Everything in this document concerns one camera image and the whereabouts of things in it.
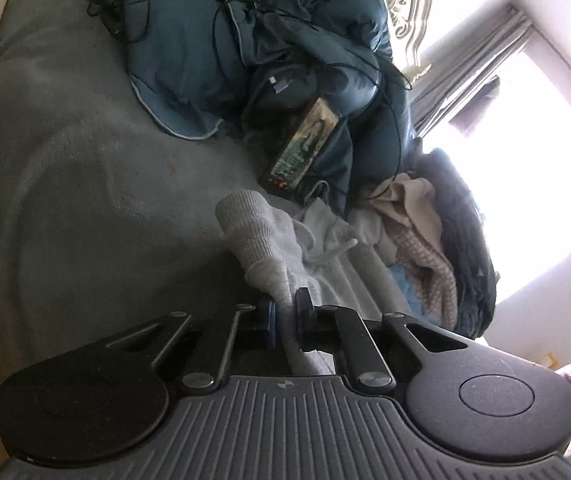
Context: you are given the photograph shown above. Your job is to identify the grey bed blanket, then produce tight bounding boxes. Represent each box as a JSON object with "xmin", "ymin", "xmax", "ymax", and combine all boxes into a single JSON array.
[{"xmin": 0, "ymin": 0, "xmax": 346, "ymax": 376}]

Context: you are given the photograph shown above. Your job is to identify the beige cloth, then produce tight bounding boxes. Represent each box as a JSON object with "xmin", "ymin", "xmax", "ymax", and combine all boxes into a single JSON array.
[{"xmin": 369, "ymin": 172, "xmax": 443, "ymax": 253}]

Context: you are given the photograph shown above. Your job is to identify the dark plaid garment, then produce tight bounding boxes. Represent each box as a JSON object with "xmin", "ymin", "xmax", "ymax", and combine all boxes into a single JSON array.
[{"xmin": 413, "ymin": 150, "xmax": 501, "ymax": 342}]

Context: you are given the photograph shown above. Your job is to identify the smartphone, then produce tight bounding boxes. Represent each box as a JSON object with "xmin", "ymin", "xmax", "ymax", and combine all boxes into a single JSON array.
[{"xmin": 259, "ymin": 97, "xmax": 342, "ymax": 197}]

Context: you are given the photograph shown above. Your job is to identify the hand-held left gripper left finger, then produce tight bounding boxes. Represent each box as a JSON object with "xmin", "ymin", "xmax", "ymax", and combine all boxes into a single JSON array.
[{"xmin": 108, "ymin": 299, "xmax": 277, "ymax": 395}]

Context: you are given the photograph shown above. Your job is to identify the grey sweatpants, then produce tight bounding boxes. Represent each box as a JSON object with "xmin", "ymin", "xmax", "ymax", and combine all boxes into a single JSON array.
[{"xmin": 214, "ymin": 189, "xmax": 411, "ymax": 376}]

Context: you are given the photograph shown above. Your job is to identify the window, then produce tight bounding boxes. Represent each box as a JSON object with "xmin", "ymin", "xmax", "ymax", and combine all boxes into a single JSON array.
[{"xmin": 415, "ymin": 45, "xmax": 571, "ymax": 306}]

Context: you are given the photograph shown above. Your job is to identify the grey curtain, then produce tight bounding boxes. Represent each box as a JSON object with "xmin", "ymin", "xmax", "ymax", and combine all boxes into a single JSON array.
[{"xmin": 410, "ymin": 7, "xmax": 536, "ymax": 136}]

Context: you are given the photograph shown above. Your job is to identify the beige knit sweater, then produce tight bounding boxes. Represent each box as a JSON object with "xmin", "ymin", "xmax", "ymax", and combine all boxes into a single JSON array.
[{"xmin": 394, "ymin": 230, "xmax": 459, "ymax": 332}]

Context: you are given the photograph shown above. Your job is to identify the light blue cloth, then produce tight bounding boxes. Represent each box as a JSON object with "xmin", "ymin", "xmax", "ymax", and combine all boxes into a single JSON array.
[{"xmin": 388, "ymin": 264, "xmax": 429, "ymax": 318}]

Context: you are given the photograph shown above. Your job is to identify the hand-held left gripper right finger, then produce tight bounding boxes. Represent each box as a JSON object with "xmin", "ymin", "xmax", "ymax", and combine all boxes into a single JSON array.
[{"xmin": 295, "ymin": 287, "xmax": 469, "ymax": 392}]

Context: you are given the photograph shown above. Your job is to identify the black cable tangle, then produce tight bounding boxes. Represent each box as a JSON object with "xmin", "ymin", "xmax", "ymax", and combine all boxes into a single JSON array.
[{"xmin": 88, "ymin": 0, "xmax": 416, "ymax": 201}]

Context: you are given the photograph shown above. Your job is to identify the black pouch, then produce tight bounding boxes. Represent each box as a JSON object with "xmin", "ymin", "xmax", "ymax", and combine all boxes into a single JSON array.
[{"xmin": 245, "ymin": 60, "xmax": 326, "ymax": 131}]

